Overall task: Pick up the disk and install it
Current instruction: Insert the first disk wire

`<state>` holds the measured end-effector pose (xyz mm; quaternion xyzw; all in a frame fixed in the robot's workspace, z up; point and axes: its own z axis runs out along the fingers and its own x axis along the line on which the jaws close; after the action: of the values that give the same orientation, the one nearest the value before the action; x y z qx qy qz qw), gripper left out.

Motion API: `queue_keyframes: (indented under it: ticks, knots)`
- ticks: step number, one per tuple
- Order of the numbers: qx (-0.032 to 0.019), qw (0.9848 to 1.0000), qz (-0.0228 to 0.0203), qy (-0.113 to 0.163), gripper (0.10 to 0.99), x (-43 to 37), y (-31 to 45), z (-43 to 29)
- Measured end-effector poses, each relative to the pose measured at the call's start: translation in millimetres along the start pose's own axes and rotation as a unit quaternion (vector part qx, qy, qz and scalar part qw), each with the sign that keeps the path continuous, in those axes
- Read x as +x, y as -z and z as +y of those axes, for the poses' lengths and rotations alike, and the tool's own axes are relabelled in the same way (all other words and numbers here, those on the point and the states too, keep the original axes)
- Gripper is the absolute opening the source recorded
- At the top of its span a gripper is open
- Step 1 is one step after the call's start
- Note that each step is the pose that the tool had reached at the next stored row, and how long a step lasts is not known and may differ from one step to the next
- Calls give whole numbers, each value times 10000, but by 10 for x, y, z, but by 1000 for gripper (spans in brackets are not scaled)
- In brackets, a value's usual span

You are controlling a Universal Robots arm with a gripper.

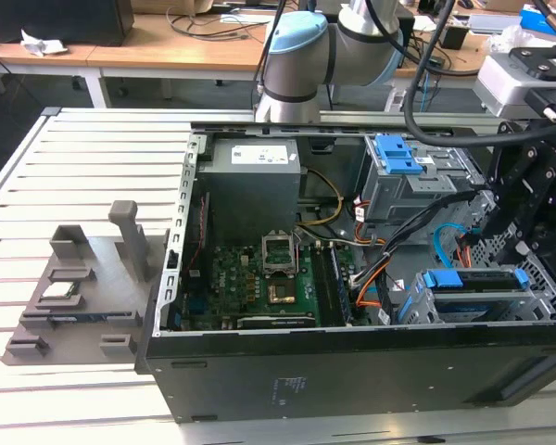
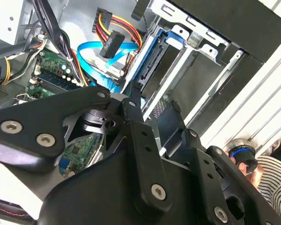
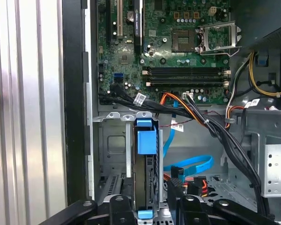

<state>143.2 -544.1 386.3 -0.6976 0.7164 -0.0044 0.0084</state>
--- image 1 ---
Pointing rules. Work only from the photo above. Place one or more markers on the grey metal drive cage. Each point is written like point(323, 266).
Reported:
point(398, 194)

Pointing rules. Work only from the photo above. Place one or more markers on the small wooden desk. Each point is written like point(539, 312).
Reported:
point(37, 60)

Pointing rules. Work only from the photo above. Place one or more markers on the silver CPU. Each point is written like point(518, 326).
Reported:
point(59, 289)

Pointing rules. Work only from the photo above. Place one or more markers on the metal disk bay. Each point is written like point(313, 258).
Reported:
point(505, 296)

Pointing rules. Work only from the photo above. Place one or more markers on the green installed RAM stick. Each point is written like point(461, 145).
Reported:
point(340, 287)

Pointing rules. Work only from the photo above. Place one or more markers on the grey power supply unit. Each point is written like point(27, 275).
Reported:
point(250, 194)

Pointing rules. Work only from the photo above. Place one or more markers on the blue cardboard box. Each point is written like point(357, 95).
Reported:
point(537, 21)

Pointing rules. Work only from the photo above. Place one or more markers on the grey parts rack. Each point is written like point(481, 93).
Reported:
point(102, 296)

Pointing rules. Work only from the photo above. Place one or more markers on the hard disk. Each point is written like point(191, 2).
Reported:
point(445, 279)

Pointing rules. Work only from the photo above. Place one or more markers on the brown cardboard box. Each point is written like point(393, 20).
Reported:
point(167, 5)

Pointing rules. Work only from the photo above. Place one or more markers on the green motherboard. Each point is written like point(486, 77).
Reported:
point(241, 278)

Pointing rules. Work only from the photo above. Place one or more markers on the black graphics card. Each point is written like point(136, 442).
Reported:
point(278, 321)

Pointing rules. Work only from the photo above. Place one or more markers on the crumpled white paper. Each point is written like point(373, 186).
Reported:
point(41, 44)

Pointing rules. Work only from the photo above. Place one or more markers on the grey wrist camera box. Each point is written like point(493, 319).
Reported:
point(505, 83)

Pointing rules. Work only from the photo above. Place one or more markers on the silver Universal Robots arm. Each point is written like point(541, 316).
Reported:
point(296, 69)

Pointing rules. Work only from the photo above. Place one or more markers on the black pen holder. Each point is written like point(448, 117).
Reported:
point(456, 38)

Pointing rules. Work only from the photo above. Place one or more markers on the long wooden desk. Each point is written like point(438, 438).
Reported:
point(167, 55)

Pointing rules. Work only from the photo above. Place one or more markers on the black computer tower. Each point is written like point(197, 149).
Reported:
point(408, 21)

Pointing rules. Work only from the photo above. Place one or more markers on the CPU socket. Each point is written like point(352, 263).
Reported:
point(281, 293)

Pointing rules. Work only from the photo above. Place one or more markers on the black RAM slot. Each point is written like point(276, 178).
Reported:
point(322, 287)

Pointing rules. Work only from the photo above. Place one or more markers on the blue plastic drive latch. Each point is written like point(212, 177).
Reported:
point(396, 155)

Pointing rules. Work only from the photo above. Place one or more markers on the RAM stick with blue label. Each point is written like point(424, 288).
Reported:
point(88, 318)

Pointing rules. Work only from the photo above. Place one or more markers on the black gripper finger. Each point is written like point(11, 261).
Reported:
point(502, 208)

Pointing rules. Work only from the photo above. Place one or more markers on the grey flat device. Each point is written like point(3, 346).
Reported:
point(493, 23)

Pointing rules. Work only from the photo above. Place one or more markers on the white power strip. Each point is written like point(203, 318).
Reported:
point(394, 99)

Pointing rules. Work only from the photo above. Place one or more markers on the black open PC case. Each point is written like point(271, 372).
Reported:
point(306, 380)

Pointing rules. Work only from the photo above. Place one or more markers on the large black box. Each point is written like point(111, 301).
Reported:
point(51, 23)

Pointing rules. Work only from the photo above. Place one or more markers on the clear plastic bags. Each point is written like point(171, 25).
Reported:
point(514, 39)

